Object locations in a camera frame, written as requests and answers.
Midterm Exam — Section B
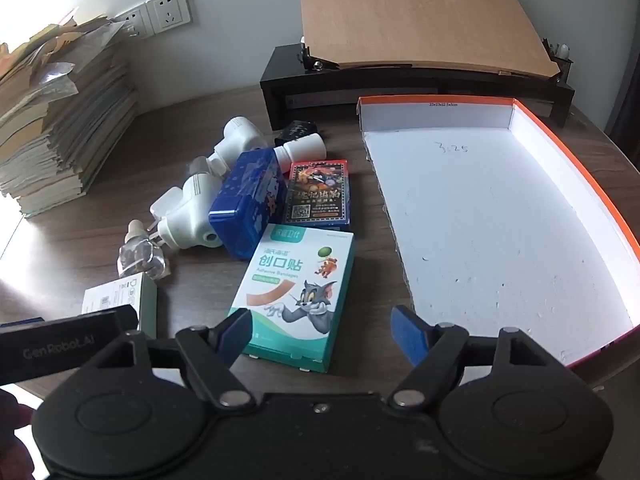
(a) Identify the wooden board stand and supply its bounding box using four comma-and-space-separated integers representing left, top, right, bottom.
300, 0, 561, 78

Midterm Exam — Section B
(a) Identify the small white green box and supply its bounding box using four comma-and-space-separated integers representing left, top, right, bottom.
81, 274, 158, 338

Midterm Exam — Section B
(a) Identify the stack of books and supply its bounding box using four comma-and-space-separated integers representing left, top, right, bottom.
0, 10, 141, 218

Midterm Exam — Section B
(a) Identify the black charger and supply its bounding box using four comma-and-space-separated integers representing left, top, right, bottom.
274, 120, 320, 147

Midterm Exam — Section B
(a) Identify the clear plastic sleeve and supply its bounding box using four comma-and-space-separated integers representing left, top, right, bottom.
40, 62, 76, 96

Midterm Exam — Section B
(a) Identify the playing cards box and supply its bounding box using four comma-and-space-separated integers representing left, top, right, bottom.
282, 158, 351, 226

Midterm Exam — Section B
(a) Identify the person's left hand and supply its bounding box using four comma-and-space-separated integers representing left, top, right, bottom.
0, 389, 38, 480

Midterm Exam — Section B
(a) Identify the silver foil packet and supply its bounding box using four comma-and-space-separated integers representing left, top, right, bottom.
117, 219, 168, 281

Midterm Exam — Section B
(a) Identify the white plug-in repeller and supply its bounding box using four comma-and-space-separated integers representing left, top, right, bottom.
159, 172, 226, 252
207, 116, 266, 181

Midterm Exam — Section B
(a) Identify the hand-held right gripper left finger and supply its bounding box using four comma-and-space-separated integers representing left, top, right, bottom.
87, 307, 253, 409

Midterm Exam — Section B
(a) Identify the black mesh pen holder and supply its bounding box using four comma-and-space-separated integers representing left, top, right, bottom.
542, 37, 573, 83

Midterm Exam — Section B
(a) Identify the white pill bottle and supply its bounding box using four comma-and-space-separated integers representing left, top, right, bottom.
274, 132, 327, 165

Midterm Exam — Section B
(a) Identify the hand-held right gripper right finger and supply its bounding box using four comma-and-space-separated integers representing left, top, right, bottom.
387, 306, 556, 409

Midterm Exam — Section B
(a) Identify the black desk riser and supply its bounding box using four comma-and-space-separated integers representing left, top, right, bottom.
260, 45, 576, 131

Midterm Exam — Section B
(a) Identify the teal bandage box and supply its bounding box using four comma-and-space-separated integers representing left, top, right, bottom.
229, 224, 356, 375

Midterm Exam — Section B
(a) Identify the orange cardboard box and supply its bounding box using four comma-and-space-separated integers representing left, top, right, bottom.
356, 95, 640, 368

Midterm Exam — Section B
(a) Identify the blue plastic box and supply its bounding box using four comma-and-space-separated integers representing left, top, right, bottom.
209, 149, 288, 261

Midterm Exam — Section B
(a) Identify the white wall socket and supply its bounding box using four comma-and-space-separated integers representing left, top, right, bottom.
112, 2, 153, 40
145, 0, 193, 33

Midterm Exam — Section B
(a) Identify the clear refill bottle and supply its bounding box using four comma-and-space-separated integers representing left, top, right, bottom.
189, 156, 217, 181

